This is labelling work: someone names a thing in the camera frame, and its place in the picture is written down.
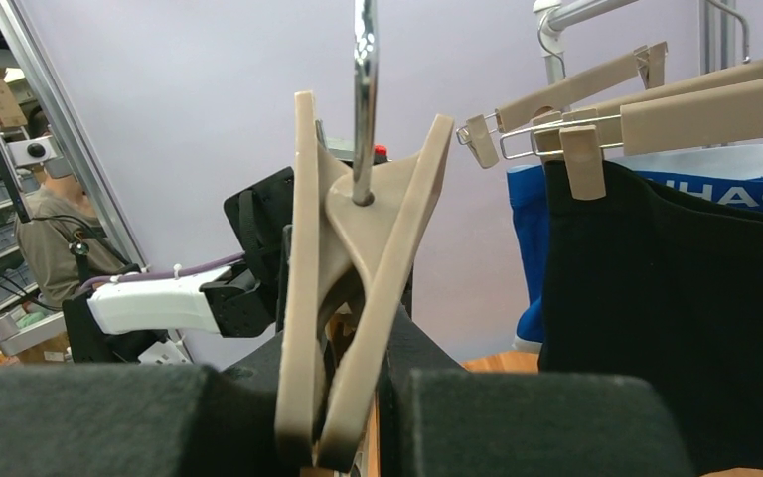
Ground beige hanger with black underwear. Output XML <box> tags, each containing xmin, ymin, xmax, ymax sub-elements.
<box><xmin>530</xmin><ymin>79</ymin><xmax>763</xmax><ymax>201</ymax></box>

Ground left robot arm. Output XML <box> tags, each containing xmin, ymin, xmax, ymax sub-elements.
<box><xmin>63</xmin><ymin>167</ymin><xmax>294</xmax><ymax>364</ymax></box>

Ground person in background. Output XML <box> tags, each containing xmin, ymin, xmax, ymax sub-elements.
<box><xmin>14</xmin><ymin>108</ymin><xmax>133</xmax><ymax>311</ymax></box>

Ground metal clothes rack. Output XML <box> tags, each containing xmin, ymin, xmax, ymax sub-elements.
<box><xmin>531</xmin><ymin>0</ymin><xmax>751</xmax><ymax>86</ymax></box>

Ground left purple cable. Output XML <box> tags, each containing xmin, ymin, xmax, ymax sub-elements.
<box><xmin>78</xmin><ymin>250</ymin><xmax>247</xmax><ymax>294</ymax></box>

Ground beige clip hanger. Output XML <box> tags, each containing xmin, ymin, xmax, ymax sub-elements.
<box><xmin>273</xmin><ymin>0</ymin><xmax>456</xmax><ymax>474</ymax></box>

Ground beige hanger with blue underwear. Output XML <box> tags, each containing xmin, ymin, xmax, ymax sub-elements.
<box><xmin>502</xmin><ymin>59</ymin><xmax>763</xmax><ymax>154</ymax></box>

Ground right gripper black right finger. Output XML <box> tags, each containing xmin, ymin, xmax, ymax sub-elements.
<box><xmin>395</xmin><ymin>370</ymin><xmax>697</xmax><ymax>476</ymax></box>

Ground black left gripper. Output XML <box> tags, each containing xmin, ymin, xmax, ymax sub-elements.
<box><xmin>224</xmin><ymin>167</ymin><xmax>294</xmax><ymax>331</ymax></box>

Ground empty beige hanger left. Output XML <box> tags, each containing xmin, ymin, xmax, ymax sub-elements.
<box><xmin>456</xmin><ymin>42</ymin><xmax>668</xmax><ymax>169</ymax></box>

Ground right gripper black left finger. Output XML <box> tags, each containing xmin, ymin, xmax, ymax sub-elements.
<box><xmin>0</xmin><ymin>365</ymin><xmax>283</xmax><ymax>476</ymax></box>

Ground blue underwear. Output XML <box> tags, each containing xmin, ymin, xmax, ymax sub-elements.
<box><xmin>507</xmin><ymin>143</ymin><xmax>763</xmax><ymax>354</ymax></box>

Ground black underwear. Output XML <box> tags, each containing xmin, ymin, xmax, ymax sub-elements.
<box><xmin>539</xmin><ymin>161</ymin><xmax>763</xmax><ymax>473</ymax></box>

